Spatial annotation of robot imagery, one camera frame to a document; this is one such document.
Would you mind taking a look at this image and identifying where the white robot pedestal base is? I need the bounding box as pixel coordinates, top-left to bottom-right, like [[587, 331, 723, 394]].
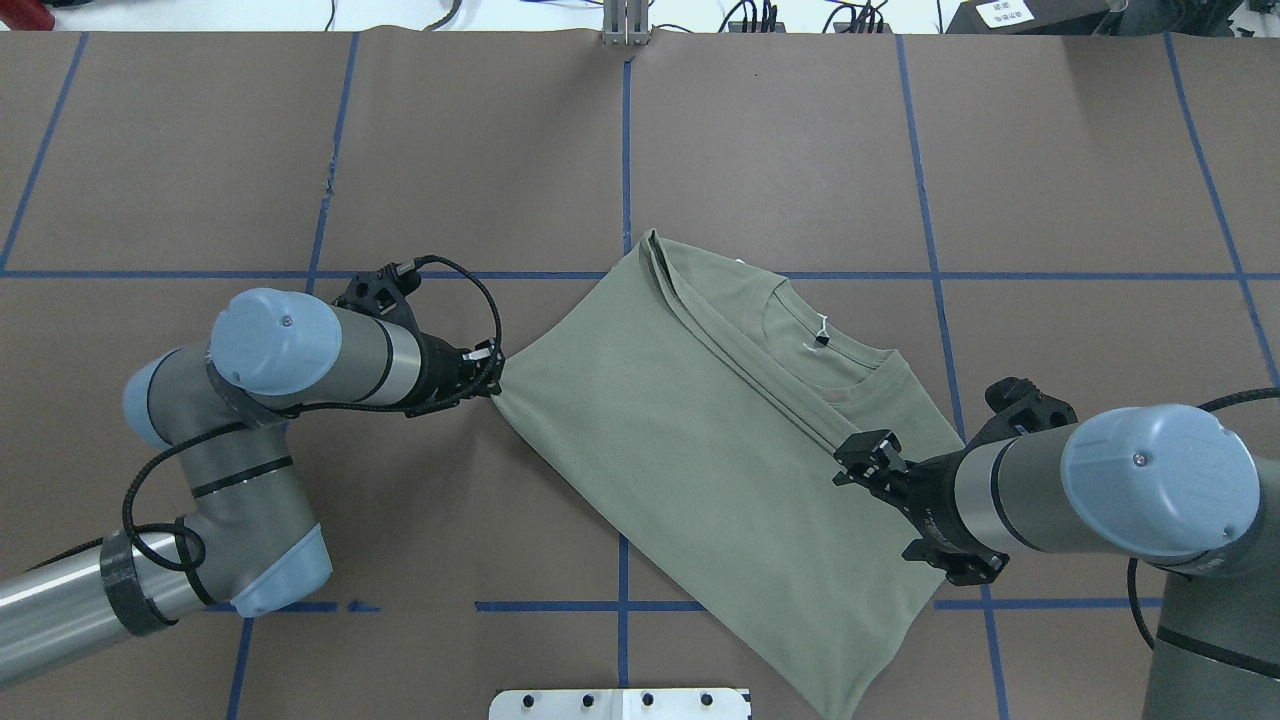
[[488, 687, 753, 719]]

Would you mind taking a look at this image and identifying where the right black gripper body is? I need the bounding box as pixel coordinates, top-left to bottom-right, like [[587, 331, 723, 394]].
[[900, 377, 1078, 585]]

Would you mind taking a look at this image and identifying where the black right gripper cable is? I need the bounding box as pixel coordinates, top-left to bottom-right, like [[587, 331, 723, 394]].
[[1125, 388, 1280, 651]]

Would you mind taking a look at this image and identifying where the aluminium frame post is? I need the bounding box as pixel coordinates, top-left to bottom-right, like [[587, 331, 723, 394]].
[[600, 0, 652, 46]]

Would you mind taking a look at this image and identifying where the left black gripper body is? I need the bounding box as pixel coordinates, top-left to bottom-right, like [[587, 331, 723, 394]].
[[335, 263, 486, 418]]

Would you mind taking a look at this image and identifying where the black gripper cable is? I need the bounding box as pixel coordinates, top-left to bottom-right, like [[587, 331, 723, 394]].
[[120, 255, 504, 601], [1125, 388, 1280, 651]]

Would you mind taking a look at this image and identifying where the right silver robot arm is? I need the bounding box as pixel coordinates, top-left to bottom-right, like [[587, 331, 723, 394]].
[[833, 377, 1279, 719]]

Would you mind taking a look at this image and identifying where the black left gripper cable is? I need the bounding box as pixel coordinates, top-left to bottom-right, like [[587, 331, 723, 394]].
[[120, 255, 504, 601]]

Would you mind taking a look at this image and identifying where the red water bottle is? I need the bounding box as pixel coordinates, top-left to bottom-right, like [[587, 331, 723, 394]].
[[0, 0, 56, 32]]

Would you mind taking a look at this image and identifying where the olive green long-sleeve shirt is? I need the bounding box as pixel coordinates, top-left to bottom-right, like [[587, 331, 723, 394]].
[[495, 233, 963, 719]]

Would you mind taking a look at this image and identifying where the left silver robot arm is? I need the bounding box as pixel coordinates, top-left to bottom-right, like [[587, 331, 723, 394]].
[[3, 255, 506, 688]]

